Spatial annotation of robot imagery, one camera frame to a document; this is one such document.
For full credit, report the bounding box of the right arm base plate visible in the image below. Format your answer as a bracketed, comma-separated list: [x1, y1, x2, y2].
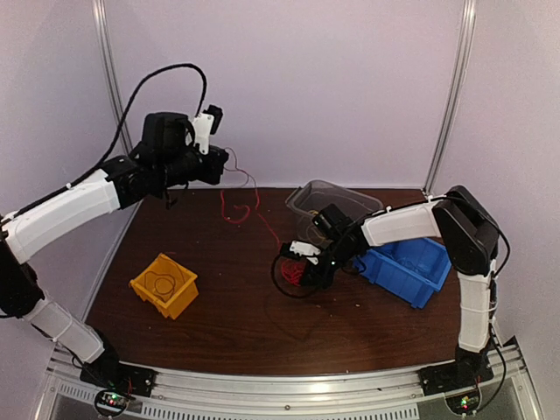
[418, 361, 494, 396]

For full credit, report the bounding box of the blue cable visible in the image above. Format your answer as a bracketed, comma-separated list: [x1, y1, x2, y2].
[395, 257, 428, 275]

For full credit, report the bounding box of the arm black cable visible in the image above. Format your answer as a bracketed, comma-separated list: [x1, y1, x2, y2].
[0, 63, 209, 220]
[270, 253, 364, 299]

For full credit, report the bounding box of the yellow plastic bin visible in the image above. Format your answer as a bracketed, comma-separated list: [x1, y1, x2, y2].
[129, 253, 199, 320]

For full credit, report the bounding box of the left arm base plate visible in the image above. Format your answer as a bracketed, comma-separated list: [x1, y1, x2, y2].
[80, 359, 156, 397]

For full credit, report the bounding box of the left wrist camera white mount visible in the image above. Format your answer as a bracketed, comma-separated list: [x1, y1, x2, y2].
[192, 105, 223, 155]

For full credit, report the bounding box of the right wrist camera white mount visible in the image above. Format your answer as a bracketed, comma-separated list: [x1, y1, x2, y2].
[280, 241, 322, 265]

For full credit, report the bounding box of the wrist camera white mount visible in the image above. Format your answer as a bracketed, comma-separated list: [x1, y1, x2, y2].
[192, 105, 223, 155]
[280, 241, 322, 265]

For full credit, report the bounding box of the blue plastic bin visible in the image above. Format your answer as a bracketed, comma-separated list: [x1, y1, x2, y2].
[353, 238, 452, 309]

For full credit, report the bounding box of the clear grey plastic container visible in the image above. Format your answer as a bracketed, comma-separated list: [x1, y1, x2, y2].
[285, 179, 383, 243]

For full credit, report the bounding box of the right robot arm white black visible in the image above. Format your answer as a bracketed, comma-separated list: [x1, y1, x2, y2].
[288, 185, 501, 387]

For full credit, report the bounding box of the aluminium corner post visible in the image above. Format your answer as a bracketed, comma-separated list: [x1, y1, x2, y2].
[90, 0, 148, 196]
[423, 0, 478, 195]

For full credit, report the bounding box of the right aluminium corner post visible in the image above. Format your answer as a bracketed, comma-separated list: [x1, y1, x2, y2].
[423, 0, 478, 195]

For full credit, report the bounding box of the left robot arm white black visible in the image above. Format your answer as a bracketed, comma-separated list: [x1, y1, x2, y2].
[1, 105, 228, 389]

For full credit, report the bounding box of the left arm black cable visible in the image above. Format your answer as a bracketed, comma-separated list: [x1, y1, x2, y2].
[0, 63, 209, 220]

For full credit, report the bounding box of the aluminium front rail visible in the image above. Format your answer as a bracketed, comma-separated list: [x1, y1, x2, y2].
[31, 345, 544, 419]

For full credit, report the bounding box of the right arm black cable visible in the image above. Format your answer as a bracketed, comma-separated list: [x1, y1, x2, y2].
[270, 253, 364, 299]

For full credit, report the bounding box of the left aluminium corner post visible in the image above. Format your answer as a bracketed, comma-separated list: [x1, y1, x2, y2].
[90, 0, 148, 196]

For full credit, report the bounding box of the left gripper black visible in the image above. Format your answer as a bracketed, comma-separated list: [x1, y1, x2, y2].
[157, 144, 228, 189]

